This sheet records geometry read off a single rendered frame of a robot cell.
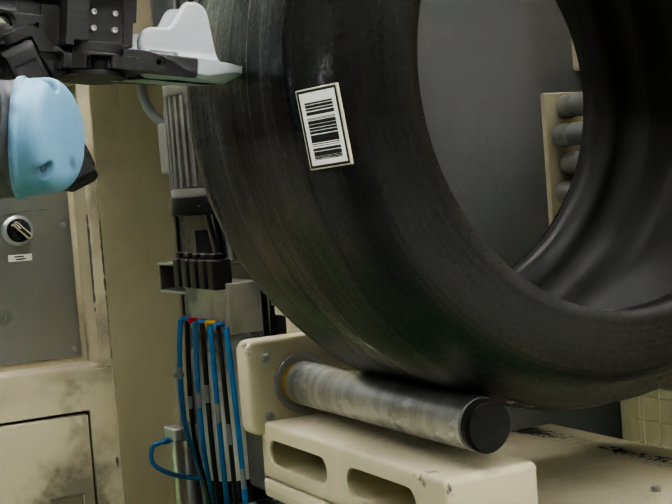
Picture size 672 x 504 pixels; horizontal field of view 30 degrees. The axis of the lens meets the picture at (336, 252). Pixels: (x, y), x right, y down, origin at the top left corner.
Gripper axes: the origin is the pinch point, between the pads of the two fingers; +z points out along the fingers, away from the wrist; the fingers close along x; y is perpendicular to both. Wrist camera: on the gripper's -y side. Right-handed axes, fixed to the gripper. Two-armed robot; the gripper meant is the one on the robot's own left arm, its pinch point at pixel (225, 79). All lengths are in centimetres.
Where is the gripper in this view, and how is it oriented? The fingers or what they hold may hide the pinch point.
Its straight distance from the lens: 100.6
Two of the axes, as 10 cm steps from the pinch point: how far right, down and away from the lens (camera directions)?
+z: 8.9, 0.2, 4.6
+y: 0.3, -10.0, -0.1
